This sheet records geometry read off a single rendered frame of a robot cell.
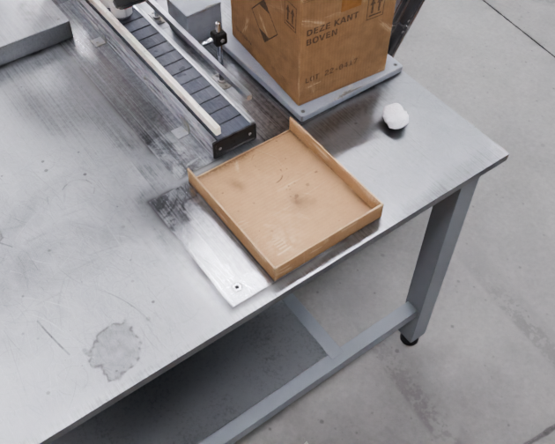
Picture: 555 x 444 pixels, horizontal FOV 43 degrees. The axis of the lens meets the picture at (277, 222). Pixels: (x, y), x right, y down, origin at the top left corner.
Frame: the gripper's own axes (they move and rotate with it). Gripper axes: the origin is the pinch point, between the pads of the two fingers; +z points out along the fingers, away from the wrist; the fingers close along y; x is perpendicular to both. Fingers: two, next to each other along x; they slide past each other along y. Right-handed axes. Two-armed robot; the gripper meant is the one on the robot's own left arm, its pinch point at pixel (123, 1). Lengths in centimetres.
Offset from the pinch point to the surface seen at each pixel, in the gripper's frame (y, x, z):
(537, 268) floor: -93, 122, 21
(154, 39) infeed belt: -2.0, 11.0, -1.6
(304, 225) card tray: 1, 62, -37
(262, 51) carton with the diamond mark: -18.5, 25.7, -16.2
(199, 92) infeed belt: -0.4, 28.2, -15.5
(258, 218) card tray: 7, 57, -33
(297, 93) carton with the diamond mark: -17.3, 38.0, -24.1
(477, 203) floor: -97, 97, 41
